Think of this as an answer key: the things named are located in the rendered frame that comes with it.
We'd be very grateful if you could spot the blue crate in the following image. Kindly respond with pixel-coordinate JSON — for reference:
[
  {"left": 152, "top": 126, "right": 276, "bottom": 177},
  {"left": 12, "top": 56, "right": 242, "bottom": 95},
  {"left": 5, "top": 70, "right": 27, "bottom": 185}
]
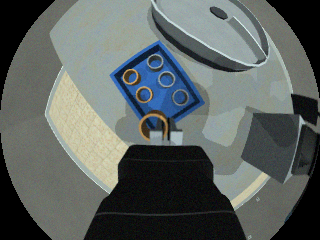
[{"left": 109, "top": 40, "right": 205, "bottom": 123}]

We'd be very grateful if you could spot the bronze bushing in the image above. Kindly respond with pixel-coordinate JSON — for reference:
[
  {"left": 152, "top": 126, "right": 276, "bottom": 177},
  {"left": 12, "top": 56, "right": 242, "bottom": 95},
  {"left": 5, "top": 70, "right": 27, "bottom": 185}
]
[
  {"left": 123, "top": 69, "right": 141, "bottom": 86},
  {"left": 136, "top": 86, "right": 154, "bottom": 103},
  {"left": 139, "top": 110, "right": 168, "bottom": 141}
]

